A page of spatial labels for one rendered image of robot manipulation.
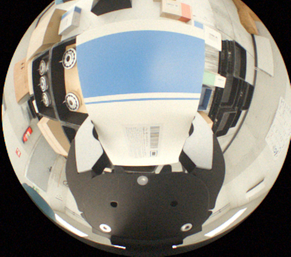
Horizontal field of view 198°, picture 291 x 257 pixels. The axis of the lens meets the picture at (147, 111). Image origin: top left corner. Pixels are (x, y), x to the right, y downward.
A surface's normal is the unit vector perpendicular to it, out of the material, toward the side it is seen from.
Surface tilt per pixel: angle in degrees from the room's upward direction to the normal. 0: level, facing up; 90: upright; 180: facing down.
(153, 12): 0
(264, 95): 90
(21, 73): 79
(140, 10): 0
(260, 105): 90
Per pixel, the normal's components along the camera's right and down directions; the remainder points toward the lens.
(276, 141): -1.00, 0.04
